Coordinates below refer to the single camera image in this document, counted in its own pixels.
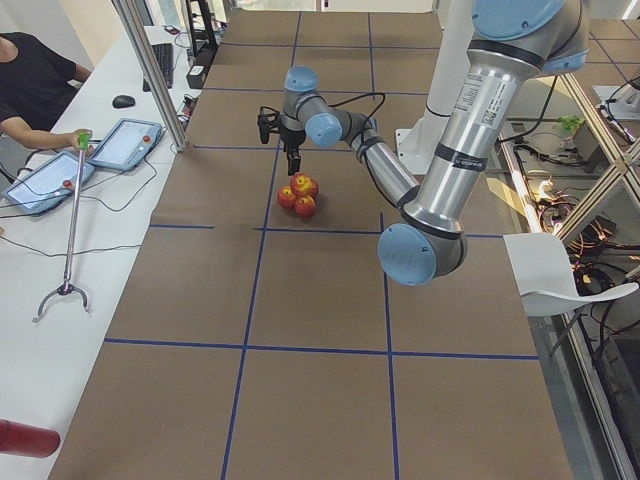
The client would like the person's hand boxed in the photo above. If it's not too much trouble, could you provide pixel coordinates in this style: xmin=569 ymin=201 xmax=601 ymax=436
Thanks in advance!
xmin=60 ymin=129 xmax=94 ymax=155

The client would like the aluminium frame post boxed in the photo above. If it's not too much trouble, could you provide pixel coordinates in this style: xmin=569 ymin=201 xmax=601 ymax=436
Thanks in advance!
xmin=113 ymin=0 xmax=187 ymax=152

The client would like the red cylinder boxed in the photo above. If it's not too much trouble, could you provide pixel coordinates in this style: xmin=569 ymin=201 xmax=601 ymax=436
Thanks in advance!
xmin=1 ymin=419 xmax=61 ymax=458

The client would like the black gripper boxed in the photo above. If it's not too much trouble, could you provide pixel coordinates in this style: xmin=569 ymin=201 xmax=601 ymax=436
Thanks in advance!
xmin=279 ymin=125 xmax=306 ymax=175

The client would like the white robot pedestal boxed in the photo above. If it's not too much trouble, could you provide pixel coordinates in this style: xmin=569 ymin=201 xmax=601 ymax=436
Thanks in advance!
xmin=396 ymin=0 xmax=474 ymax=175

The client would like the blue teach pendant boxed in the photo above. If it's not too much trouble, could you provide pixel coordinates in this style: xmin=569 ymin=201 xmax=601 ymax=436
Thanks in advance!
xmin=89 ymin=118 xmax=163 ymax=172
xmin=1 ymin=152 xmax=96 ymax=216

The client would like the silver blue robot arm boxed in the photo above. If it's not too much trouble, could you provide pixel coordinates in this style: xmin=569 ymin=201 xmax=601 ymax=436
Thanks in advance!
xmin=278 ymin=1 xmax=590 ymax=286

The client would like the single red yellow apple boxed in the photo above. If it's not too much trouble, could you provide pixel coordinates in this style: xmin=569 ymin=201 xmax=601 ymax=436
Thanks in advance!
xmin=290 ymin=172 xmax=313 ymax=197

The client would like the near blue teach pendant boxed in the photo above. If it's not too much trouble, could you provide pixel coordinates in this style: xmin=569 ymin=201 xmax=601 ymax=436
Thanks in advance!
xmin=1 ymin=152 xmax=96 ymax=216

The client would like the back right pile apple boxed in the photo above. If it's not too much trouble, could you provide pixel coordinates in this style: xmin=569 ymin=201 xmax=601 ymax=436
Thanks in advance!
xmin=277 ymin=186 xmax=297 ymax=209

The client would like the front pile apple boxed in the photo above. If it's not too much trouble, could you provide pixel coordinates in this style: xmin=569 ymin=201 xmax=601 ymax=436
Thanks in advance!
xmin=294 ymin=195 xmax=316 ymax=218

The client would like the green handled reacher grabber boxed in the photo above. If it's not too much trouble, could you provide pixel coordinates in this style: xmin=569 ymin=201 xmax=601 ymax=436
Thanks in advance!
xmin=32 ymin=131 xmax=91 ymax=323

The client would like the far blue teach pendant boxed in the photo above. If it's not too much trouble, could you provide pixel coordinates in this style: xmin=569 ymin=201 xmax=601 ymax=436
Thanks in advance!
xmin=89 ymin=118 xmax=163 ymax=172

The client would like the black keyboard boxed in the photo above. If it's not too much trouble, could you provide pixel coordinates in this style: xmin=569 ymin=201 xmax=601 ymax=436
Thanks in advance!
xmin=151 ymin=43 xmax=174 ymax=89

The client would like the pile apple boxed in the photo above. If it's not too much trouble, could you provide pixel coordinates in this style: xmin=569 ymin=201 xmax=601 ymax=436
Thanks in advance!
xmin=294 ymin=195 xmax=316 ymax=218
xmin=277 ymin=186 xmax=297 ymax=209
xmin=307 ymin=179 xmax=319 ymax=198

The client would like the black computer mouse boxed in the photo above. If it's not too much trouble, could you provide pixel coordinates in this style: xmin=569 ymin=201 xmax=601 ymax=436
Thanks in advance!
xmin=112 ymin=95 xmax=136 ymax=109

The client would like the back left pile apple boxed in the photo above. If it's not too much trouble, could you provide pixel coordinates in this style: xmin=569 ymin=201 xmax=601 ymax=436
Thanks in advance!
xmin=307 ymin=179 xmax=319 ymax=198

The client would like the white plastic chair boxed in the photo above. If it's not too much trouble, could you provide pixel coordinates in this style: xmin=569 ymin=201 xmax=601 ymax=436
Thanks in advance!
xmin=503 ymin=233 xmax=639 ymax=317

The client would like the black computer box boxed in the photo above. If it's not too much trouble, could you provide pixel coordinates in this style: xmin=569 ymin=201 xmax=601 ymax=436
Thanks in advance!
xmin=186 ymin=65 xmax=207 ymax=90

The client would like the person in black shirt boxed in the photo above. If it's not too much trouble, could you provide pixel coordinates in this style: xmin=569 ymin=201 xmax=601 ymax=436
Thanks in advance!
xmin=1 ymin=32 xmax=91 ymax=150

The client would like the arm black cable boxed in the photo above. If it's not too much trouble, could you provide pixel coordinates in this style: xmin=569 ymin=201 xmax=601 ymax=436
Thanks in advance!
xmin=327 ymin=91 xmax=387 ymax=136

